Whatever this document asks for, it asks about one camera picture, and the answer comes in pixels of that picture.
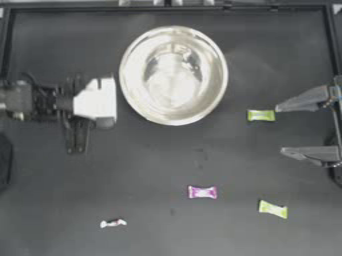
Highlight steel bowl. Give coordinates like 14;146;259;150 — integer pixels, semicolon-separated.
118;25;230;127

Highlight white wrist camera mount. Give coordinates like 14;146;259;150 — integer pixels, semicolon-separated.
72;77;119;123

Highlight white red candy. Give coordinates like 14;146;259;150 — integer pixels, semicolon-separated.
99;217;129;229

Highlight green candy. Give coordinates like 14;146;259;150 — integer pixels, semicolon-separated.
246;109;277;122
258;199;290;220

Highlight purple candy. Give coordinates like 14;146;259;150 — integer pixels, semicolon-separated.
187;185;219;200

